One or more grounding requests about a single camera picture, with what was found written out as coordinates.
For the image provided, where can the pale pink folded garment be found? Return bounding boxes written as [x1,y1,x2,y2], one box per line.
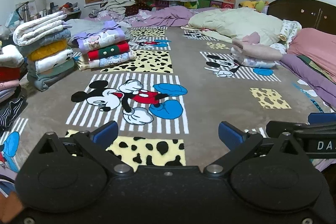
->
[0,79,20,89]

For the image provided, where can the red and green garment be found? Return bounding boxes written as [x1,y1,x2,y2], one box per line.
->
[86,42,131,60]

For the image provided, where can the dark side table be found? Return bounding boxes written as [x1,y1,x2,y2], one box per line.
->
[39,9,82,21]

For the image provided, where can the pink pillow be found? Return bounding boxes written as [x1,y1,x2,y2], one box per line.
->
[287,28,336,77]

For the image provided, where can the white printed shirt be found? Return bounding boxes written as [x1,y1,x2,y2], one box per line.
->
[28,48,75,73]

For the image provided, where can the white floral pillow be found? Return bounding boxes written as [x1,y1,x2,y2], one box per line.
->
[280,20,302,48]

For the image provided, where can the green folded garment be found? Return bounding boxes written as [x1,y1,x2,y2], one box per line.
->
[28,59,75,80]

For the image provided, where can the green plush toy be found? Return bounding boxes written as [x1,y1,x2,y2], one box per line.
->
[255,0,269,12]

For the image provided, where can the dark maroon cloth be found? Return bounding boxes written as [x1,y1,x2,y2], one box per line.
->
[125,0,158,17]

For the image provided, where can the lilac quilt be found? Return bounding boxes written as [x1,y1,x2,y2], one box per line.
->
[126,6,200,28]

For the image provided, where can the grey folded garment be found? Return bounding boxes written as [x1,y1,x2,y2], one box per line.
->
[66,19,108,39]

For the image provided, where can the light pink fleece garment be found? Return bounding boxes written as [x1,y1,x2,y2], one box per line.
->
[231,39,284,60]

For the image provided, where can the mauve pink cloth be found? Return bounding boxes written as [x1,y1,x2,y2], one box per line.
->
[241,32,260,45]

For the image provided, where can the cream quilt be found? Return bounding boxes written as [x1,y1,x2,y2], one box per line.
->
[188,7,285,46]

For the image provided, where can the grey-blue folded garment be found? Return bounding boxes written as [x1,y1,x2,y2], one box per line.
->
[26,67,76,92]

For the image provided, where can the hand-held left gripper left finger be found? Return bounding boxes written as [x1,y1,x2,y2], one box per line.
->
[34,120,134,177]

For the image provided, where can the white picture frame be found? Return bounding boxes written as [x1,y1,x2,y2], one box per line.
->
[26,0,38,16]

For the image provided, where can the red folded garment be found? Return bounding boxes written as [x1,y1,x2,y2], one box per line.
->
[0,67,21,81]

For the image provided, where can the dark wooden headboard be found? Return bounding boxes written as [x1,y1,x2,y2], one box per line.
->
[266,0,336,35]

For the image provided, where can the cartoon mouse printed blanket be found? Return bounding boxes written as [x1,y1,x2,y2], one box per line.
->
[0,26,336,174]

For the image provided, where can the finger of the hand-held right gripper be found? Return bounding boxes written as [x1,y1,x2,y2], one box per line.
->
[266,121,309,136]
[308,112,336,124]

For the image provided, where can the blue-grey folded garment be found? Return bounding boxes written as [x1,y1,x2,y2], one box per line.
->
[18,29,72,56]

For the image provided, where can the white fleece garment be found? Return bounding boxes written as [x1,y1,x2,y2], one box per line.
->
[0,44,25,68]

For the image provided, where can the green patterned cloth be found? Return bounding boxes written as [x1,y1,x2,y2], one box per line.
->
[298,55,331,75]

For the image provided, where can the heap of cream clothes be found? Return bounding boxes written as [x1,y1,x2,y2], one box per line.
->
[101,0,137,16]

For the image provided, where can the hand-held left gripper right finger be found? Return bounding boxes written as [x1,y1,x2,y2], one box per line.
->
[203,121,305,178]

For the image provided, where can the purple blanket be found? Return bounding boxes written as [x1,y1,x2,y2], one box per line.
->
[280,53,336,111]

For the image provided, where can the black striped garment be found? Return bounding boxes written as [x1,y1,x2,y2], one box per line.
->
[0,94,28,128]

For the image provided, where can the metal thermos flask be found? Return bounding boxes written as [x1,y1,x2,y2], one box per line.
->
[21,5,30,22]

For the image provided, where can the purple printed garment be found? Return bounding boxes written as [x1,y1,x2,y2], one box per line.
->
[69,21,132,54]

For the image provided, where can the yellow fleece garment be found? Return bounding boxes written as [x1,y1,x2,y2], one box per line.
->
[28,40,69,61]

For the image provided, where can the white floral folded garment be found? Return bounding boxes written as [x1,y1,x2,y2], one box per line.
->
[231,48,279,69]

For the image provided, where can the lavender white folded garment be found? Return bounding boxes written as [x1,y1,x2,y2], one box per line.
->
[0,86,21,104]

